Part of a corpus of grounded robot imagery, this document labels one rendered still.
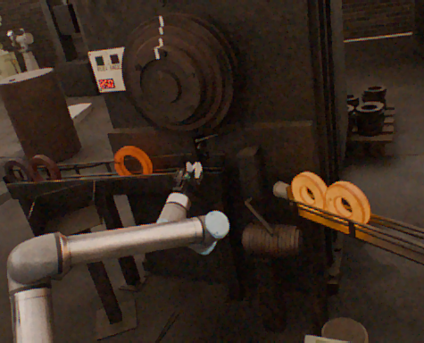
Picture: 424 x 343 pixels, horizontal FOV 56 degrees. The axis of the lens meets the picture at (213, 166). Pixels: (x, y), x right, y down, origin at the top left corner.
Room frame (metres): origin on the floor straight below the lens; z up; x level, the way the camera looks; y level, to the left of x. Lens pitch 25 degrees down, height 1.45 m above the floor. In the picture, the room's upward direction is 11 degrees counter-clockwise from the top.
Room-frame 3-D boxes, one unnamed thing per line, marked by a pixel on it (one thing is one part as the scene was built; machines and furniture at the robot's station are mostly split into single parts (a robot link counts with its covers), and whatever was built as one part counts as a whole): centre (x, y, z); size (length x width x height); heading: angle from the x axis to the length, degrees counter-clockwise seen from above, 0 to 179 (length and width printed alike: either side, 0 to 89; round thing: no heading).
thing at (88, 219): (1.54, 0.65, 0.36); 0.26 x 0.20 x 0.72; 99
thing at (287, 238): (1.30, -0.17, 0.27); 0.22 x 0.13 x 0.53; 64
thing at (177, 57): (1.48, 0.11, 1.11); 0.28 x 0.06 x 0.28; 64
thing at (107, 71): (1.81, 0.32, 1.15); 0.26 x 0.02 x 0.18; 64
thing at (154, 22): (1.57, 0.06, 1.11); 0.47 x 0.06 x 0.47; 64
